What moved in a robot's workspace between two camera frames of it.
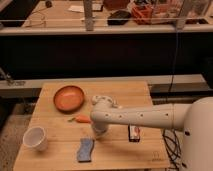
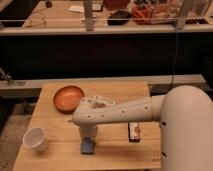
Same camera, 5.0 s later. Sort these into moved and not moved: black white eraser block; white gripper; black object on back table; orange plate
Moved: white gripper
Not moved: orange plate; black white eraser block; black object on back table
